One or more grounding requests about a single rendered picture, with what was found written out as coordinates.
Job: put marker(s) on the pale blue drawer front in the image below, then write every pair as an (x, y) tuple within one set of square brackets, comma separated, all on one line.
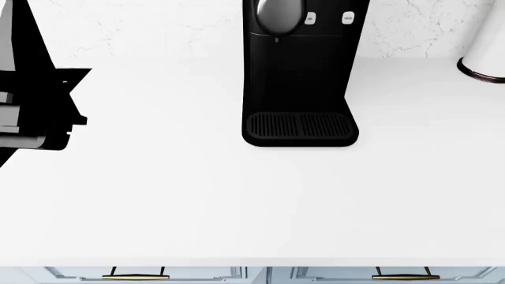
[(335, 275), (197, 275)]

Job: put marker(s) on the black coffee machine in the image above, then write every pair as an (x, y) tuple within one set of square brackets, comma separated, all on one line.
[(300, 77)]

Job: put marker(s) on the white canister with dark base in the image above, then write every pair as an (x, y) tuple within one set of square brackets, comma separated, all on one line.
[(487, 50)]

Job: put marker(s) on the silver oval dispenser head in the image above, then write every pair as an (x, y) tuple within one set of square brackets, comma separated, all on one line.
[(276, 14)]

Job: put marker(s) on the black and grey angular machine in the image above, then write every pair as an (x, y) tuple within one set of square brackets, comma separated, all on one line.
[(43, 100)]

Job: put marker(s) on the black ribbed drip tray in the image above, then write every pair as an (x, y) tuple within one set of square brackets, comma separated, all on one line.
[(300, 125)]

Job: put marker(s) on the white coffee machine button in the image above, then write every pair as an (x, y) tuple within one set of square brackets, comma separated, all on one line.
[(347, 18), (310, 18)]

